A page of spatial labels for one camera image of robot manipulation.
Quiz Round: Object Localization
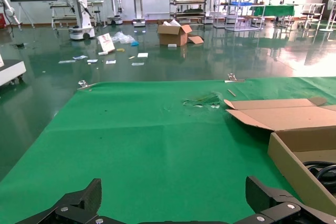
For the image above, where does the white column robot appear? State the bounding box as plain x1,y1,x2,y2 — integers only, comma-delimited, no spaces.
104,0,124,26

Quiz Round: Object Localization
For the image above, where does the green covered table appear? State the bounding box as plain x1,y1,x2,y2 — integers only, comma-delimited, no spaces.
249,4,296,17

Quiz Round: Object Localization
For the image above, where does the white mobile manipulator robot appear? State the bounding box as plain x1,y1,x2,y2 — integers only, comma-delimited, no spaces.
46,0,96,41

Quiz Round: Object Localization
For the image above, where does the clear plastic bag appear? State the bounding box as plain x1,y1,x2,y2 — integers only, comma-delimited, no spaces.
111,31,136,45

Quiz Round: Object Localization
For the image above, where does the white machine base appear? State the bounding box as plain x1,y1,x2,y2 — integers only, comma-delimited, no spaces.
0,53,27,88

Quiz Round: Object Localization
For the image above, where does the white standing fan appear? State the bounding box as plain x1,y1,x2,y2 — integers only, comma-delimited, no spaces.
319,0,336,33

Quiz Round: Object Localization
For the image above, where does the green table cloth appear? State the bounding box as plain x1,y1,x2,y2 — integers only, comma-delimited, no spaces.
0,76,336,224

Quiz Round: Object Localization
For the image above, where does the white printed carton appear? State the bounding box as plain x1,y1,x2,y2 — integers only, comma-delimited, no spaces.
96,34,116,54

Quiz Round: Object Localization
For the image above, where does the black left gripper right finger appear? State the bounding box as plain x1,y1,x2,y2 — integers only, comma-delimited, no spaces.
233,175,336,224

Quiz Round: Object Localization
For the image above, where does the white workbench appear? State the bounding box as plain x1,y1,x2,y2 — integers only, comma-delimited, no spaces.
49,0,104,29

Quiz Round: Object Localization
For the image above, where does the metal shelf cart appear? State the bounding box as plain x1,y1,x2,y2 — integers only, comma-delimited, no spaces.
169,0,207,25

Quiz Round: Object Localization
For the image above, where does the black stool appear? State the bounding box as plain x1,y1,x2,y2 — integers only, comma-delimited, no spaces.
93,10,102,27

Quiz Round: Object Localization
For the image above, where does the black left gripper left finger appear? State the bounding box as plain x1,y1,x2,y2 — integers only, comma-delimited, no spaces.
15,178,106,224

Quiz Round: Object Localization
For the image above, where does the humanoid robot with outstretched arms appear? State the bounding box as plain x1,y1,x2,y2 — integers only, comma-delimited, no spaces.
119,0,152,27

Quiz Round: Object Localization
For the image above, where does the metal storage rack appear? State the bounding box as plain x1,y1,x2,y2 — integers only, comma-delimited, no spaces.
213,0,266,31

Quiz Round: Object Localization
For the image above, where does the cardboard box with round holes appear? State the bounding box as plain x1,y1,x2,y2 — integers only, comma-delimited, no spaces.
223,97,336,216

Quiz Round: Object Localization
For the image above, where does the large open cardboard carton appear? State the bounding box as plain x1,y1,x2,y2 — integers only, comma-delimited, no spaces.
156,20,194,47

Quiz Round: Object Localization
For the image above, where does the black power cable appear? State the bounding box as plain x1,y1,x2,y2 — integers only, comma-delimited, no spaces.
301,161,336,190

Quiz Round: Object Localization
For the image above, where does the metal table clip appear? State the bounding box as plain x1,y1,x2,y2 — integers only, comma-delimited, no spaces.
77,79,97,91
224,73,245,83

